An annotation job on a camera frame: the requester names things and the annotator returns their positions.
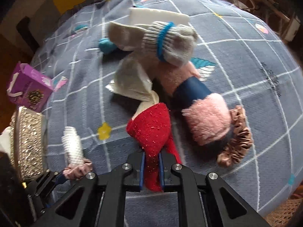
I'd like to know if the brown satin scrunchie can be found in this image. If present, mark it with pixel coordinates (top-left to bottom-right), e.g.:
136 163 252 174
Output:
217 105 253 167

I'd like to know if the grey knit sock bundle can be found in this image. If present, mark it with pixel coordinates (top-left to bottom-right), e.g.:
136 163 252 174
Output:
108 21 198 67

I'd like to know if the grey yellow blue headboard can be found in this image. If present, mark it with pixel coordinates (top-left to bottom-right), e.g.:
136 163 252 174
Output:
1 0 86 53

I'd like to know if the teal plush toy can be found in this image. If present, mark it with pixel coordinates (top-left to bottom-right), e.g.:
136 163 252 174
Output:
98 38 118 55

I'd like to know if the grey folded cloth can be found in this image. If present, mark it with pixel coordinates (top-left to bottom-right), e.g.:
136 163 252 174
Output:
106 56 159 104

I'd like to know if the red glitter sock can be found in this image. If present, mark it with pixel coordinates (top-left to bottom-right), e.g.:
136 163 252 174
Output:
126 103 182 192

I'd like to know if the white foam block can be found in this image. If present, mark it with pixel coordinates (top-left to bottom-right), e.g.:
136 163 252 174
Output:
128 7 190 26

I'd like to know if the ornate gold tissue box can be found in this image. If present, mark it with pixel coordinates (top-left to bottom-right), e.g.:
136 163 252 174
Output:
8 106 47 181

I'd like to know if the white knit sock roll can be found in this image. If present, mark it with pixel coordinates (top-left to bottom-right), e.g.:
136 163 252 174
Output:
62 127 93 180

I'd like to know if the grey grid patterned quilt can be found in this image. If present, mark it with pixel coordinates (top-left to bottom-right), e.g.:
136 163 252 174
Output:
31 0 302 216

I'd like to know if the purple cardboard box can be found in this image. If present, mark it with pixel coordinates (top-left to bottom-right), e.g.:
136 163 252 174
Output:
7 62 54 112

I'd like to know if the pink fuzzy sock navy band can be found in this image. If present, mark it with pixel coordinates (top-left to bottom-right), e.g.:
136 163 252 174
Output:
155 62 231 145

